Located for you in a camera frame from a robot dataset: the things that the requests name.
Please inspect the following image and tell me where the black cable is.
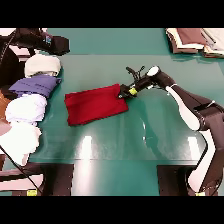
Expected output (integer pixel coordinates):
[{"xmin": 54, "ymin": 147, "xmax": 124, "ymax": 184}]
[{"xmin": 0, "ymin": 145, "xmax": 44, "ymax": 197}]

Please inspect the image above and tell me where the white folded garment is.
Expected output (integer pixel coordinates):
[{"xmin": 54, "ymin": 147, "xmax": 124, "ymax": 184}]
[{"xmin": 201, "ymin": 28, "xmax": 224, "ymax": 58}]

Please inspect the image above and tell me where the cream garment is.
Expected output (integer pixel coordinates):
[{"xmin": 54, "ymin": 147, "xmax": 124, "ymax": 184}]
[{"xmin": 24, "ymin": 54, "xmax": 63, "ymax": 79}]

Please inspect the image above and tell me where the red garment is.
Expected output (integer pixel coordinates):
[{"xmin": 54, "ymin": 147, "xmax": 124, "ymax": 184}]
[{"xmin": 64, "ymin": 83, "xmax": 130, "ymax": 127}]

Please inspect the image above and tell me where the pale lilac garment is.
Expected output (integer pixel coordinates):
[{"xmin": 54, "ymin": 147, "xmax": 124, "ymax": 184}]
[{"xmin": 4, "ymin": 93, "xmax": 49, "ymax": 126}]

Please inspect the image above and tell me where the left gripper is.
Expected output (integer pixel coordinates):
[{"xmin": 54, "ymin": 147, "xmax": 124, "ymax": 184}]
[{"xmin": 49, "ymin": 35, "xmax": 71, "ymax": 57}]

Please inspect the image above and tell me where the purple garment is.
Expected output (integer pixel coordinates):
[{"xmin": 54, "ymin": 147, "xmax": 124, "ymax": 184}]
[{"xmin": 8, "ymin": 74, "xmax": 63, "ymax": 99}]

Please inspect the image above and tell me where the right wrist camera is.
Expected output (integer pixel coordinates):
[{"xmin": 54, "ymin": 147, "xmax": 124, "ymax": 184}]
[{"xmin": 125, "ymin": 65, "xmax": 147, "ymax": 83}]

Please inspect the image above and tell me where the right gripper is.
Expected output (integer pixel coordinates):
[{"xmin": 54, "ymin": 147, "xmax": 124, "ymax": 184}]
[{"xmin": 117, "ymin": 84, "xmax": 139, "ymax": 100}]

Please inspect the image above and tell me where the brown folded garment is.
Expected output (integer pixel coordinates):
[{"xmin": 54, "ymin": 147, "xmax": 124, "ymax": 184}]
[{"xmin": 165, "ymin": 28, "xmax": 208, "ymax": 55}]

